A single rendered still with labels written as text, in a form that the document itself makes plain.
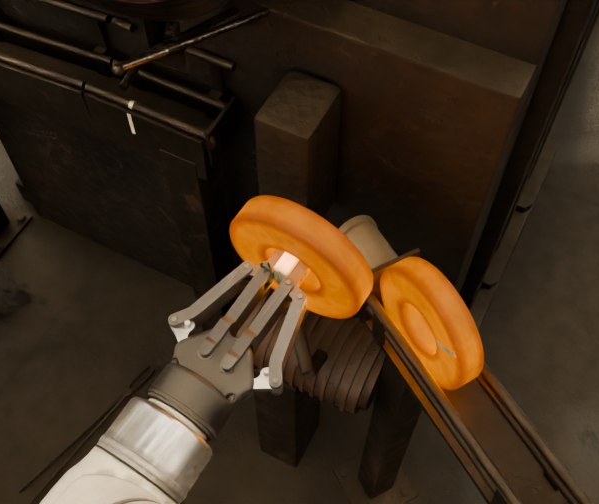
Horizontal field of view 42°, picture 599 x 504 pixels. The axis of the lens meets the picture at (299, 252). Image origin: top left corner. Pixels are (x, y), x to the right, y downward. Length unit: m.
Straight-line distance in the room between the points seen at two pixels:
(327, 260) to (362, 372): 0.37
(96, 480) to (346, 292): 0.28
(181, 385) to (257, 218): 0.17
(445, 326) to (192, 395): 0.29
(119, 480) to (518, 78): 0.59
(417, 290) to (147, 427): 0.33
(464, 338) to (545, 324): 0.93
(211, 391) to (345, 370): 0.41
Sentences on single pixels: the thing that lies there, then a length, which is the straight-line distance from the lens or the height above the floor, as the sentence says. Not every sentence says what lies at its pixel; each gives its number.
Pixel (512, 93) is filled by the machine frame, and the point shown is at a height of 0.87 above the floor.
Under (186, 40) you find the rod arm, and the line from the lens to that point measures 0.91.
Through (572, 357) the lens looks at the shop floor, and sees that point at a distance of 1.75.
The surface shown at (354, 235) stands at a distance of 0.97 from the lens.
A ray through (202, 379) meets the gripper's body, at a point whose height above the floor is 0.87.
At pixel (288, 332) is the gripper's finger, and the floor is 0.85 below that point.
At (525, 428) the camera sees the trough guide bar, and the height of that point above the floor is 0.70.
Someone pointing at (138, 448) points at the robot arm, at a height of 0.87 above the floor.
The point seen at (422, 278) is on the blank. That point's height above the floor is 0.78.
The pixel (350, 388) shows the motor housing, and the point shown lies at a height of 0.51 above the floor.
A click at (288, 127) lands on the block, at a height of 0.80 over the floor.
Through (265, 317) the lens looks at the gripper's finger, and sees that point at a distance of 0.74.
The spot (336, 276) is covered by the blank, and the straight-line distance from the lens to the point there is 0.74.
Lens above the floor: 1.51
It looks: 58 degrees down
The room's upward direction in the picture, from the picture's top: straight up
